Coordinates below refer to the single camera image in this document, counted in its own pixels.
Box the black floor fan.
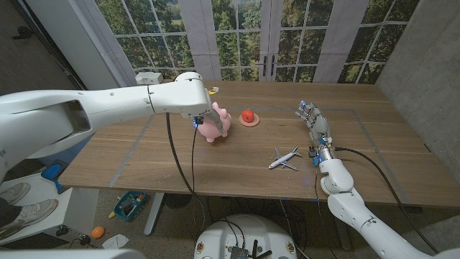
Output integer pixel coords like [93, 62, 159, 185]
[163, 193, 193, 209]

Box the teal toolbox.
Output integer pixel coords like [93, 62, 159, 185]
[113, 190, 149, 222]

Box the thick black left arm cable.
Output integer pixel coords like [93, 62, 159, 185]
[165, 112, 208, 224]

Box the blue and black pad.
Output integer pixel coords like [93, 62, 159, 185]
[40, 160, 69, 182]

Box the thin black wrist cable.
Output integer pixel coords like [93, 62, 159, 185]
[190, 124, 199, 195]

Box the white toy airplane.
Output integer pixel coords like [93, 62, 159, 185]
[268, 145, 302, 171]

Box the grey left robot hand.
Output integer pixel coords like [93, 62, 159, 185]
[207, 107, 225, 135]

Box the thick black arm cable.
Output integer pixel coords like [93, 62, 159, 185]
[333, 146, 440, 255]
[165, 112, 208, 224]

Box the printed window backdrop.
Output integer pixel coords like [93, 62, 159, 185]
[77, 0, 421, 86]

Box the white table leg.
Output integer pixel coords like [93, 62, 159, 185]
[143, 192, 165, 237]

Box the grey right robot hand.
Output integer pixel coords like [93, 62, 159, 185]
[295, 100, 334, 151]

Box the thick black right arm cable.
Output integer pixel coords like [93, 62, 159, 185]
[333, 146, 440, 255]

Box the white power box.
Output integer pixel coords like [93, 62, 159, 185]
[134, 71, 165, 86]

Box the dark trouser leg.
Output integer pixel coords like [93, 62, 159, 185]
[0, 197, 22, 228]

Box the crumpled white tissue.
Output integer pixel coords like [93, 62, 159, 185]
[101, 234, 129, 250]

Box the pink plastic piggy bank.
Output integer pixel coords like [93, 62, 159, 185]
[196, 101, 232, 144]

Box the grey and white shoe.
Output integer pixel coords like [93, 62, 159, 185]
[0, 199, 60, 240]
[0, 182, 32, 206]

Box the white robot torso base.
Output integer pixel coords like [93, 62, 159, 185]
[193, 214, 298, 259]

